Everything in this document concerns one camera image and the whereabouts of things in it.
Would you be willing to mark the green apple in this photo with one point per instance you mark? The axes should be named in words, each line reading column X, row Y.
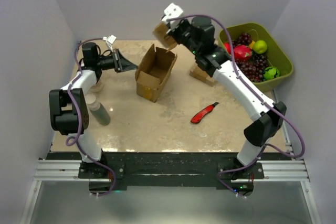
column 260, row 47

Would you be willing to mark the purple grape bunch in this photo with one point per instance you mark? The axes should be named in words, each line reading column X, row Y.
column 254, row 67

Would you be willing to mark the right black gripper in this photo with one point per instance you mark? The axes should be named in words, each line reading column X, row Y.
column 174, row 32

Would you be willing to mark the red apple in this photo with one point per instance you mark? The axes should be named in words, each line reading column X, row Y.
column 227, row 47

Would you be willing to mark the aluminium rail frame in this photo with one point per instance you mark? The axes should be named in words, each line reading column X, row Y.
column 269, row 171

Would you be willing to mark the pink dragon fruit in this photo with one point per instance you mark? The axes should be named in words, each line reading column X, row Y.
column 242, row 53

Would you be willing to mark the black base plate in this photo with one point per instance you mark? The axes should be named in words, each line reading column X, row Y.
column 109, row 159

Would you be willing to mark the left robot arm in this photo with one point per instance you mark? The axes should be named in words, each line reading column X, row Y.
column 68, row 110

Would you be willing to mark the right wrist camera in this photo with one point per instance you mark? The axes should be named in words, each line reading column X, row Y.
column 172, row 11

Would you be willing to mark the small brown box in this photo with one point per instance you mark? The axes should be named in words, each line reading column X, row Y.
column 160, row 32
column 200, row 75

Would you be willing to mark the green plastic basket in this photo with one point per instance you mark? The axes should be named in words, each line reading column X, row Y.
column 276, row 57

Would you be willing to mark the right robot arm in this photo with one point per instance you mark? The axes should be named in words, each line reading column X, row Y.
column 266, row 115

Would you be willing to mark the grey cylindrical bottle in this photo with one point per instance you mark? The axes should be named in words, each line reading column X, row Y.
column 97, row 109

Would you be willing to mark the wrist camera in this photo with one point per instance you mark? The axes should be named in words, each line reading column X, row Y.
column 109, row 41
column 172, row 11

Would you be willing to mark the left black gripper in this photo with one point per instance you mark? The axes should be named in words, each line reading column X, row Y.
column 121, row 63

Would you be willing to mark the green striped melon ball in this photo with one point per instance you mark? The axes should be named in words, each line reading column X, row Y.
column 271, row 72

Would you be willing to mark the dark grape bunch top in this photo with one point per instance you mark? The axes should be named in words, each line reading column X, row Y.
column 243, row 39

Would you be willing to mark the brown cardboard express box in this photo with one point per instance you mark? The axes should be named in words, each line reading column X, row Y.
column 153, row 72

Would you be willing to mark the red black utility knife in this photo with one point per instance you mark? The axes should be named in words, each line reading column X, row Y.
column 196, row 119

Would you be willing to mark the yellow fruit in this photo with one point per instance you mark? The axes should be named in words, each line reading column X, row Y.
column 251, row 45

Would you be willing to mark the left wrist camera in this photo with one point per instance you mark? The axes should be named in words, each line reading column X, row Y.
column 109, row 41

